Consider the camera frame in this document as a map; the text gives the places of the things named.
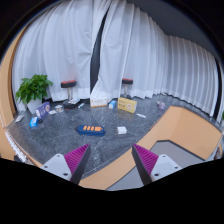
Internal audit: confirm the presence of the white flat striped box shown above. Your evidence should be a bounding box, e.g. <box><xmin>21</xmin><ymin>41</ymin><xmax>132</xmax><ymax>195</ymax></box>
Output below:
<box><xmin>67</xmin><ymin>97</ymin><xmax>81</xmax><ymax>106</ymax></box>

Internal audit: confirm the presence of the purple box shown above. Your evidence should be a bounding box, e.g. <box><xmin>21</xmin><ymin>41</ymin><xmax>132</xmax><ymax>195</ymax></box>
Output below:
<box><xmin>34</xmin><ymin>101</ymin><xmax>52</xmax><ymax>120</ymax></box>

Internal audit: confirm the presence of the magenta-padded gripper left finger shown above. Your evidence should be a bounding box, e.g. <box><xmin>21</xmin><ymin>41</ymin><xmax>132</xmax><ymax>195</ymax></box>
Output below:
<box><xmin>40</xmin><ymin>143</ymin><xmax>92</xmax><ymax>186</ymax></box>

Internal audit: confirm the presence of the white block charger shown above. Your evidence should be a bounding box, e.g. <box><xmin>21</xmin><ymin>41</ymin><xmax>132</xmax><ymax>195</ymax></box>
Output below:
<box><xmin>115</xmin><ymin>125</ymin><xmax>129</xmax><ymax>136</ymax></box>

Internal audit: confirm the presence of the green potted plant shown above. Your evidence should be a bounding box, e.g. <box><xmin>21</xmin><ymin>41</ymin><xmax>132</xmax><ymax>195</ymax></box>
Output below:
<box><xmin>14</xmin><ymin>73</ymin><xmax>54</xmax><ymax>115</ymax></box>

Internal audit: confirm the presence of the black red padded stool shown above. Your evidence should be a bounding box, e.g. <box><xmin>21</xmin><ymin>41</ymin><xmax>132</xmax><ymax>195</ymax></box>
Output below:
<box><xmin>60</xmin><ymin>79</ymin><xmax>81</xmax><ymax>110</ymax></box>
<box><xmin>120</xmin><ymin>77</ymin><xmax>135</xmax><ymax>100</ymax></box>

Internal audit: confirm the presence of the yellow carton box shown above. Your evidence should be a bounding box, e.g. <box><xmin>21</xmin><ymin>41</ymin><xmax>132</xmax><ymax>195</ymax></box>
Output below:
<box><xmin>116</xmin><ymin>96</ymin><xmax>139</xmax><ymax>115</ymax></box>

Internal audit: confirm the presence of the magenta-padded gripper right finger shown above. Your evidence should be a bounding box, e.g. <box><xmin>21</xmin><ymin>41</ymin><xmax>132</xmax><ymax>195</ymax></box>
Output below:
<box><xmin>131</xmin><ymin>143</ymin><xmax>184</xmax><ymax>186</ymax></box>

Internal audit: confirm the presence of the white curtain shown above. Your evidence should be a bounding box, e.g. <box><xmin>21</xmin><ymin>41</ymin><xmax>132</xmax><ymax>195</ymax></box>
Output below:
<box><xmin>11</xmin><ymin>0</ymin><xmax>113</xmax><ymax>105</ymax></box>
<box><xmin>90</xmin><ymin>0</ymin><xmax>221</xmax><ymax>118</ymax></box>

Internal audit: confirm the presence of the white orange carton box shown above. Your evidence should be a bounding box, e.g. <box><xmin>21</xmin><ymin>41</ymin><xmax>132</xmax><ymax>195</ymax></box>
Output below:
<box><xmin>89</xmin><ymin>96</ymin><xmax>110</xmax><ymax>109</ymax></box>

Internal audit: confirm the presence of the white blue tube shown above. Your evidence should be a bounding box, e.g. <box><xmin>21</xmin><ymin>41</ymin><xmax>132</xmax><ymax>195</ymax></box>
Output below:
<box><xmin>135</xmin><ymin>112</ymin><xmax>148</xmax><ymax>120</ymax></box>

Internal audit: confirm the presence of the small blue white box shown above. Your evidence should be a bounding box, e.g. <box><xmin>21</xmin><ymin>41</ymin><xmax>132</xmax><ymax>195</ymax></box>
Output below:
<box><xmin>108</xmin><ymin>99</ymin><xmax>118</xmax><ymax>110</ymax></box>

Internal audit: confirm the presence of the small white packet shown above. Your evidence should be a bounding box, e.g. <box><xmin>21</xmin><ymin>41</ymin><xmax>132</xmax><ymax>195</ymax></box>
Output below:
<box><xmin>14</xmin><ymin>114</ymin><xmax>25</xmax><ymax>124</ymax></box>

